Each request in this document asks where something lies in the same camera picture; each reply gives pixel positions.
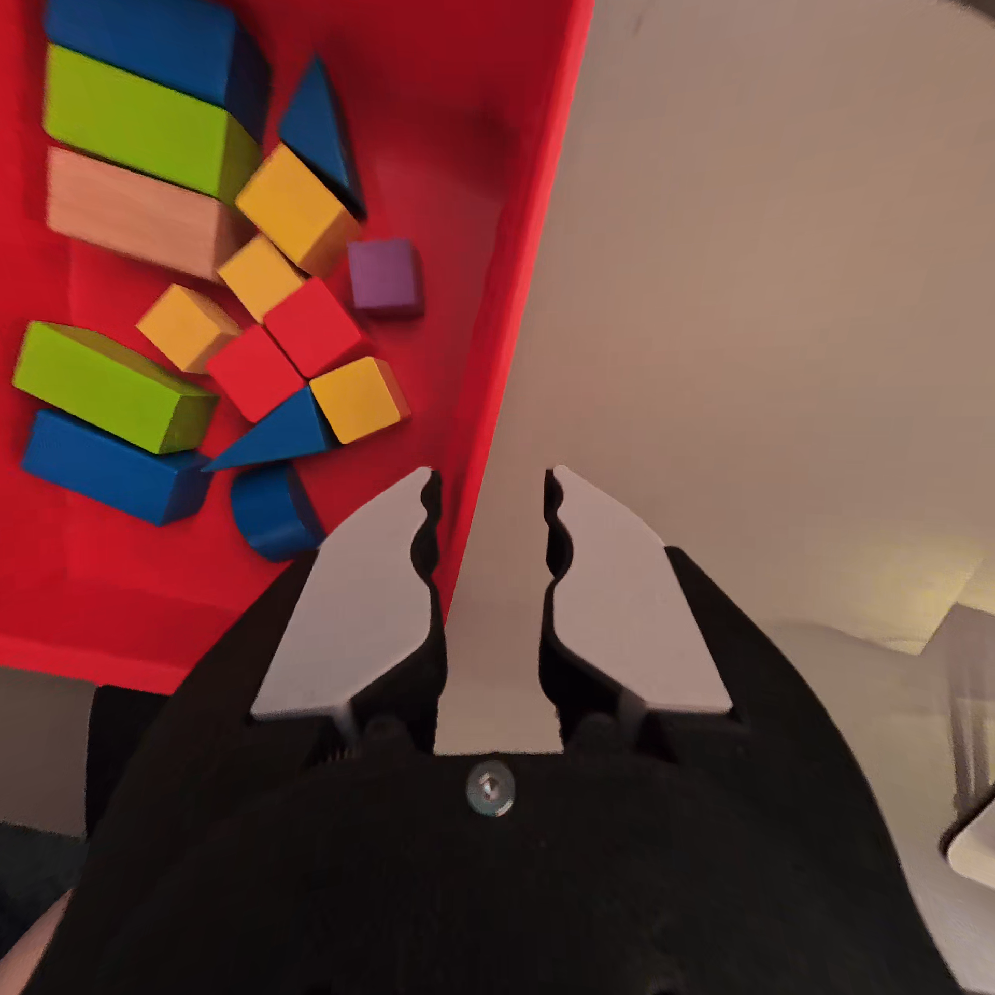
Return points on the blue rectangular wooden block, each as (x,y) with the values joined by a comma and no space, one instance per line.
(140,39)
(284,435)
(101,462)

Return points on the beige long wooden block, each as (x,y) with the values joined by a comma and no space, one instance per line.
(132,210)

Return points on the green wooden block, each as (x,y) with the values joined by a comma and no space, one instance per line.
(140,124)
(101,385)

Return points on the orange wooden cube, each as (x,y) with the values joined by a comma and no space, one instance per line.
(183,326)
(258,276)
(357,400)
(291,202)

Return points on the small blue triangle block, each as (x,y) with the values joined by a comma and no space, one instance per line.
(315,128)

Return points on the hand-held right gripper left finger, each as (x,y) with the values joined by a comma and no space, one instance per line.
(350,614)

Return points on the purple wooden cube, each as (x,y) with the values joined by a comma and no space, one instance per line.
(383,276)

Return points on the red plastic bin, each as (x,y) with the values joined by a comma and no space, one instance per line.
(435,155)

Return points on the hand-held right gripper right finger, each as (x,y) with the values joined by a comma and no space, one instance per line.
(633,614)

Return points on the blue half-round wooden block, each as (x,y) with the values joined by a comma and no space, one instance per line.
(268,513)

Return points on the person's right forearm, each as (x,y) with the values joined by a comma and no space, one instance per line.
(27,948)

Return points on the clear glass dish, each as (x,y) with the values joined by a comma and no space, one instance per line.
(968,699)

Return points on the red wooden cube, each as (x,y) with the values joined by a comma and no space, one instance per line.
(311,326)
(253,373)

